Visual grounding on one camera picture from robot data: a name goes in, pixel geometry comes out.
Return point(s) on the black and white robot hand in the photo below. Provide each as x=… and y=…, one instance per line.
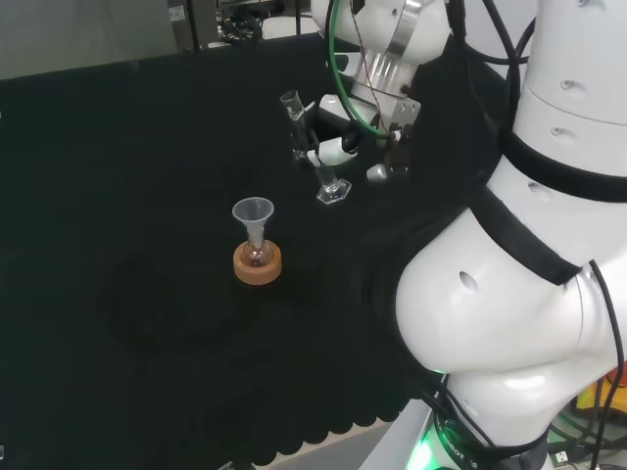
x=335, y=151

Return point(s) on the clear graduated cylinder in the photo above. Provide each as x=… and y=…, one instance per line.
x=299, y=125

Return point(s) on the glass round-bottom flask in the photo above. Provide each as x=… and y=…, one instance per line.
x=256, y=255

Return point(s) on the clear plastic funnel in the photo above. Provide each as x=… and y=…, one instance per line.
x=253, y=210

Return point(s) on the black bench cloth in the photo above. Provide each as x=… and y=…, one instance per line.
x=122, y=245

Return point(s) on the pale board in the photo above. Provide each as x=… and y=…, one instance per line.
x=343, y=448

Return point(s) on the yellow stop button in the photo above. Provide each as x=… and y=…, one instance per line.
x=590, y=399

